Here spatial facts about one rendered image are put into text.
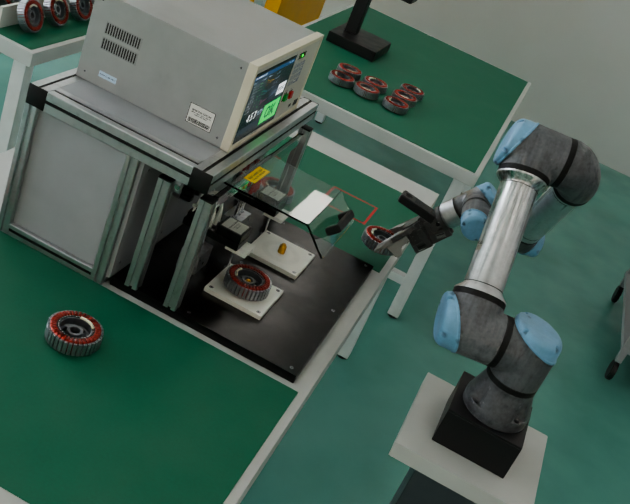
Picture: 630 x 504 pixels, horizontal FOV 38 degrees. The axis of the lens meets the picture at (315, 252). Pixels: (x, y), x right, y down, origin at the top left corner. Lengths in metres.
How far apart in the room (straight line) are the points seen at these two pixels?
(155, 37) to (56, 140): 0.30
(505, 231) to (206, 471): 0.80
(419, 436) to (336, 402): 1.29
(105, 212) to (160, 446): 0.56
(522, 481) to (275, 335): 0.63
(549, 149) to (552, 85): 5.28
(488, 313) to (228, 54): 0.76
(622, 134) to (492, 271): 5.46
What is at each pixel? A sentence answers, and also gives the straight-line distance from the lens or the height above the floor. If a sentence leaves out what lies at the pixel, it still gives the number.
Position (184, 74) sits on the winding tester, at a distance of 1.99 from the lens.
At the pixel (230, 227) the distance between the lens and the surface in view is 2.11.
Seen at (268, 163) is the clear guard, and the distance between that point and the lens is 2.13.
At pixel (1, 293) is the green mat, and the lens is 1.99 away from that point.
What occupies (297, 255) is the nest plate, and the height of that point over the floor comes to 0.78.
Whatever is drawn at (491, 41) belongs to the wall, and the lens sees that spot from 7.30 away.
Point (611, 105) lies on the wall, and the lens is 7.32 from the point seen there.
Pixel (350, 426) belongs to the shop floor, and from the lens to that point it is 3.23.
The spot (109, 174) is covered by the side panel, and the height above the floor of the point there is 1.00.
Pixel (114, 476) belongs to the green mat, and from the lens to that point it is 1.66.
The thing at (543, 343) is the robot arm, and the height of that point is 1.06.
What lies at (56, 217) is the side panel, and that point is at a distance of 2.10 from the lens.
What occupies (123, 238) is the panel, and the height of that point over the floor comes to 0.87.
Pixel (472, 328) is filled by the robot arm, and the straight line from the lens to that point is 1.91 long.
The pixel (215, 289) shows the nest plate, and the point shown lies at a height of 0.78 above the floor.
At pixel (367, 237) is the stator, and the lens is 2.55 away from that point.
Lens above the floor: 1.91
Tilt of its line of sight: 27 degrees down
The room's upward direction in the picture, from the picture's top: 23 degrees clockwise
